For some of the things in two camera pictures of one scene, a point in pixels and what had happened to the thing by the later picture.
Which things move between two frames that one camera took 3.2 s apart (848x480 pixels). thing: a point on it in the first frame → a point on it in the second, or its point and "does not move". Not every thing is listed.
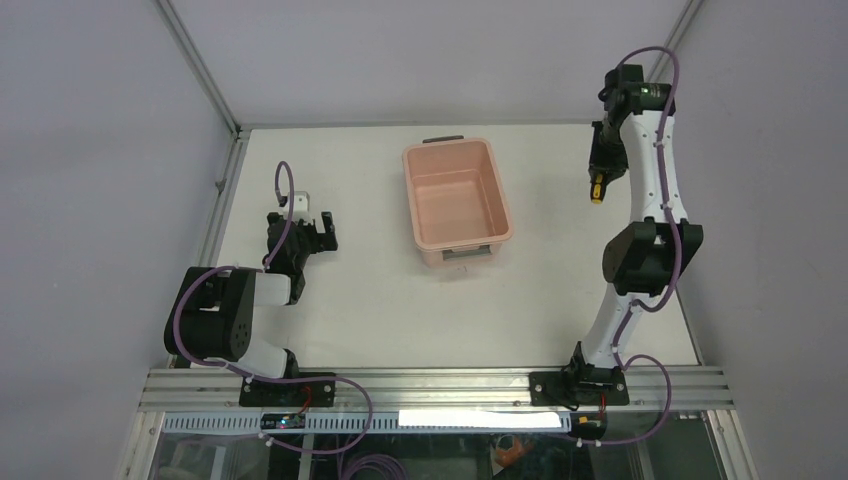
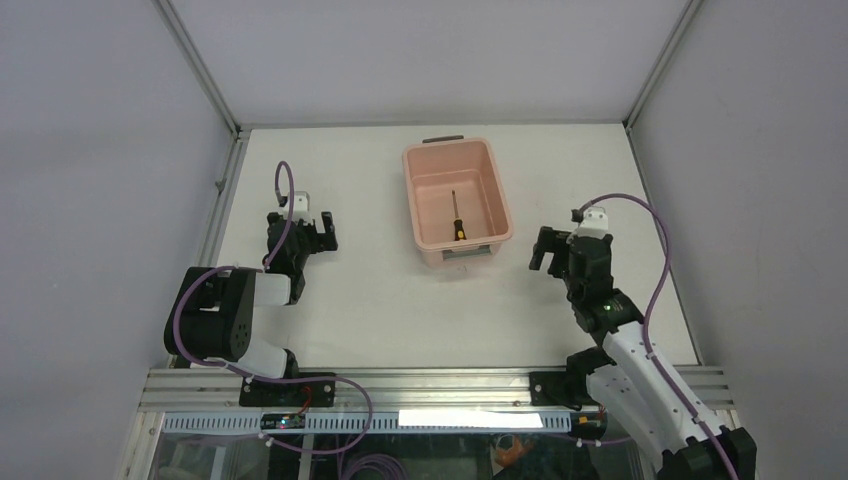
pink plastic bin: (457, 202) does not move
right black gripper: (614, 167) → (551, 241)
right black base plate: (584, 385) does not move
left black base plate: (299, 394) does not move
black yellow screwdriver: (597, 188) → (459, 234)
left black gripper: (320, 241) does not move
